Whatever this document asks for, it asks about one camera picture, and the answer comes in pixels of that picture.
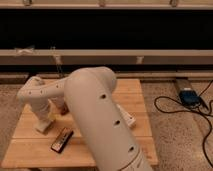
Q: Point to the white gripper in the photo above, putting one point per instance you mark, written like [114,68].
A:
[41,110]

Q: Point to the white sponge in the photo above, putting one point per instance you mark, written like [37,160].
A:
[43,126]

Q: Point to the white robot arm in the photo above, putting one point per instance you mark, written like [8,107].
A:
[88,95]

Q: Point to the brown small object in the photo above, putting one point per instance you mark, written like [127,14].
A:
[64,110]

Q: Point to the dark red chocolate bar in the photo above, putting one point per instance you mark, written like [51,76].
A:
[62,139]

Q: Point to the blue power adapter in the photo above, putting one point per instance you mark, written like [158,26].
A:
[189,97]

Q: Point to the metal rail beam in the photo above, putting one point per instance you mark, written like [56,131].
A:
[103,57]

